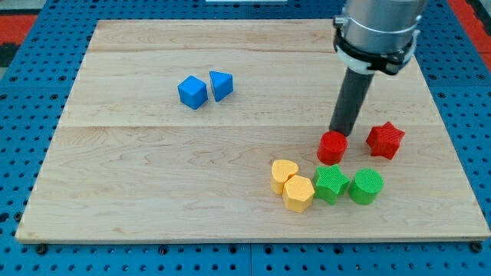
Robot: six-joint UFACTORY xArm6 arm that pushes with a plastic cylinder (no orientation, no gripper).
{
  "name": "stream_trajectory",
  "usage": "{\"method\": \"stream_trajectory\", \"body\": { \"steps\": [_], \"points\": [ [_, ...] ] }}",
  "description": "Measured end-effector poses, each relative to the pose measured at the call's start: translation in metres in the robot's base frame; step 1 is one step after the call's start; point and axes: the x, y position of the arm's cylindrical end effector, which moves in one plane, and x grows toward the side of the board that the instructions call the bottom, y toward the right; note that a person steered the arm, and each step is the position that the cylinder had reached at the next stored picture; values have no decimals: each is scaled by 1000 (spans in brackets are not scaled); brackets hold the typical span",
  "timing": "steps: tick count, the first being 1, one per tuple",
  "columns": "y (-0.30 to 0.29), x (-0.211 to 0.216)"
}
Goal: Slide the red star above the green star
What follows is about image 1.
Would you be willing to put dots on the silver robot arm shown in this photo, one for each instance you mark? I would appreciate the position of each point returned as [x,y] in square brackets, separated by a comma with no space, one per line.
[377,35]

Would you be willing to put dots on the green star block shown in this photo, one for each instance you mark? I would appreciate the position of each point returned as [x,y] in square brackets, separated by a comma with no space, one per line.
[330,183]

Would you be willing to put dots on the red star block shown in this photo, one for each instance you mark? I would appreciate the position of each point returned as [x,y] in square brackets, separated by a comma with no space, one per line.
[385,140]

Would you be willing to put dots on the yellow heart block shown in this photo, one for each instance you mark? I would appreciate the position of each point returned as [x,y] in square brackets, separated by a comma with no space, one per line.
[282,170]

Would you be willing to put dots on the blue triangle block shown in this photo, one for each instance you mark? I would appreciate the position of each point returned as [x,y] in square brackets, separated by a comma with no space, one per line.
[222,84]

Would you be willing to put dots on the blue cube block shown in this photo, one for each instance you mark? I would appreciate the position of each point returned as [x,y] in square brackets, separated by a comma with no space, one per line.
[192,92]

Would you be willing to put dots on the yellow hexagon block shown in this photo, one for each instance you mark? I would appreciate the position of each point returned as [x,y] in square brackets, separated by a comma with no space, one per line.
[298,193]

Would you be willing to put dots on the red cylinder block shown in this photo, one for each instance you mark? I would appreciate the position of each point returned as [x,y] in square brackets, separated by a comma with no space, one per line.
[332,147]

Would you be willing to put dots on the wooden board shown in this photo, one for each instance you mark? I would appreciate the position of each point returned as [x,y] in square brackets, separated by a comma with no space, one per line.
[129,163]

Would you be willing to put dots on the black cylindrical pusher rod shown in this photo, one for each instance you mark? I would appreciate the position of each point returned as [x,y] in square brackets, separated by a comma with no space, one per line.
[350,100]

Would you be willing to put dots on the green cylinder block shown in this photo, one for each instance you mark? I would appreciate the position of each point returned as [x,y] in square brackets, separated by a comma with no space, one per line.
[366,185]

